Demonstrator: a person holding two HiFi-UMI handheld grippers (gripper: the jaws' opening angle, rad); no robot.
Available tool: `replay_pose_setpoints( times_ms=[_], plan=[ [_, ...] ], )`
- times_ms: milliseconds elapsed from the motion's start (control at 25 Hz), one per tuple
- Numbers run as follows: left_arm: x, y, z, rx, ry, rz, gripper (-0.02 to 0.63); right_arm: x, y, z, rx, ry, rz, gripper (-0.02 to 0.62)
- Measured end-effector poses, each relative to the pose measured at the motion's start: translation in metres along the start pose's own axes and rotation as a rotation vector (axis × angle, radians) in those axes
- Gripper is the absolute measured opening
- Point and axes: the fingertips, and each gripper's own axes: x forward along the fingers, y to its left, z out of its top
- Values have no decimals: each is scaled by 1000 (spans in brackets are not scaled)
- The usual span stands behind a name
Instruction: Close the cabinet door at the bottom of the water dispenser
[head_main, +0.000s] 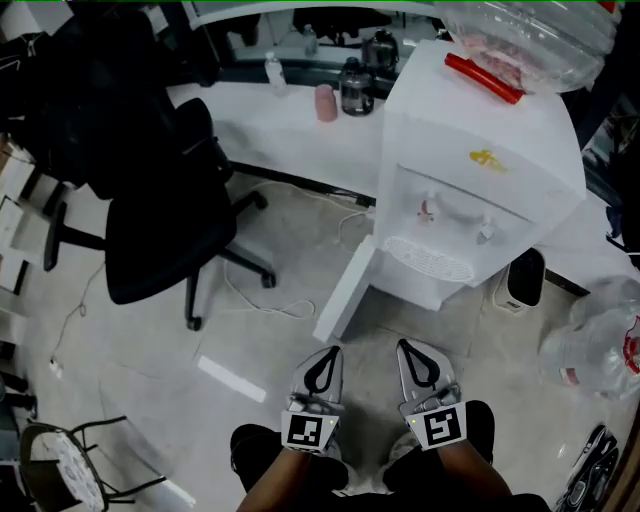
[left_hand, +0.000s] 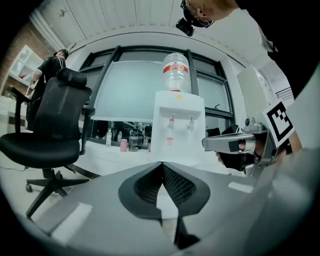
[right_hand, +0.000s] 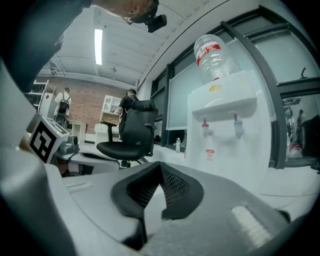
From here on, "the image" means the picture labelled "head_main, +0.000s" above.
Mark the clear water jug red label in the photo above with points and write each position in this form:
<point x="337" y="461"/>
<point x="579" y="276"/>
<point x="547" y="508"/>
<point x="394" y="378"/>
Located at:
<point x="550" y="50"/>

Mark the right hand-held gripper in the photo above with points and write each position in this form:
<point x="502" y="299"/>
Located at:
<point x="440" y="425"/>

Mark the person's left forearm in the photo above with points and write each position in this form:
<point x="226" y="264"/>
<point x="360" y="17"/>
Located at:
<point x="280" y="480"/>

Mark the small clear plastic bottle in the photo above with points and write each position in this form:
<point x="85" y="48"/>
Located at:
<point x="310" y="42"/>
<point x="276" y="75"/>

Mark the white black space heater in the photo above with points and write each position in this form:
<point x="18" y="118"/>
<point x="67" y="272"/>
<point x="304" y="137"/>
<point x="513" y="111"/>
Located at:
<point x="525" y="275"/>

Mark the round black metal chair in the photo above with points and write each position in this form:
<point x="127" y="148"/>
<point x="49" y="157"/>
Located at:
<point x="27" y="450"/>

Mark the white power strip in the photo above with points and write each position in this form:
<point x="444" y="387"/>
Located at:
<point x="56" y="367"/>

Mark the patterned seat cushion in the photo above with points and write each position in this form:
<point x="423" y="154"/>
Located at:
<point x="70" y="470"/>

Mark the black backpack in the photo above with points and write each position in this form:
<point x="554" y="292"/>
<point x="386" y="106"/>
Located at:
<point x="630" y="225"/>

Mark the pink cup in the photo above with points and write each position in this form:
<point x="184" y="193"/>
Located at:
<point x="326" y="102"/>

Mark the white water dispenser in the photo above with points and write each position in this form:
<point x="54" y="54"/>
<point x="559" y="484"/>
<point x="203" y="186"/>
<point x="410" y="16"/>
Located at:
<point x="450" y="150"/>

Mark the person's black shorts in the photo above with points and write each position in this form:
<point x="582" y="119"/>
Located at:
<point x="260" y="450"/>

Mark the black office chair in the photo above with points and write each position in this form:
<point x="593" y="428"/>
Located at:
<point x="165" y="240"/>

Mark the person's white shoe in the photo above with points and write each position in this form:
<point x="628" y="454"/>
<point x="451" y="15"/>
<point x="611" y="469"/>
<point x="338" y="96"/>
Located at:
<point x="402" y="445"/>
<point x="334" y="450"/>

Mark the person's right forearm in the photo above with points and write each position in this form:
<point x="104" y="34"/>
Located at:
<point x="470" y="475"/>

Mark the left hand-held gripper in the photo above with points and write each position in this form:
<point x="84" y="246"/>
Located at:
<point x="305" y="430"/>

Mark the person's right white shoe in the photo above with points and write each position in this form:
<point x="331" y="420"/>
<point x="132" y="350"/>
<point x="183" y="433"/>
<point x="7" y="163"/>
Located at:
<point x="402" y="445"/>

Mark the person's left white shoe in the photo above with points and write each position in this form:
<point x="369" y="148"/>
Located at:
<point x="334" y="450"/>

